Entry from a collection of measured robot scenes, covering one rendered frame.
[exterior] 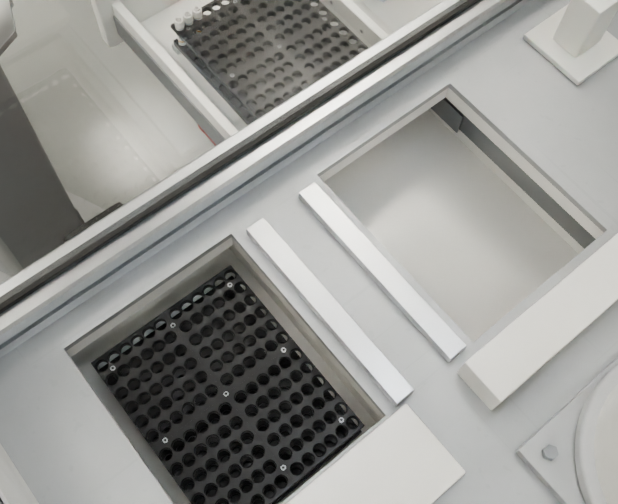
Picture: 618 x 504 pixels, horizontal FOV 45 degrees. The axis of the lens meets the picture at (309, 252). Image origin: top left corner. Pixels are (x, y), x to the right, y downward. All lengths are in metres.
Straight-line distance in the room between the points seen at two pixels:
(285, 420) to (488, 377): 0.20
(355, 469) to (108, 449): 0.22
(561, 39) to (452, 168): 0.20
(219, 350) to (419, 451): 0.23
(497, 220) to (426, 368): 0.28
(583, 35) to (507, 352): 0.39
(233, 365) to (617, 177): 0.46
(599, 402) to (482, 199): 0.33
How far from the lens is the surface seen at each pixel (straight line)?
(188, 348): 0.79
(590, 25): 0.93
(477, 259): 0.93
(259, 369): 0.78
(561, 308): 0.76
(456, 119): 0.99
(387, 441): 0.71
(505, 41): 0.97
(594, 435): 0.74
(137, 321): 0.88
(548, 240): 0.97
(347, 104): 0.82
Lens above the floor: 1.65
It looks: 65 degrees down
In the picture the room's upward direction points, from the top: 5 degrees clockwise
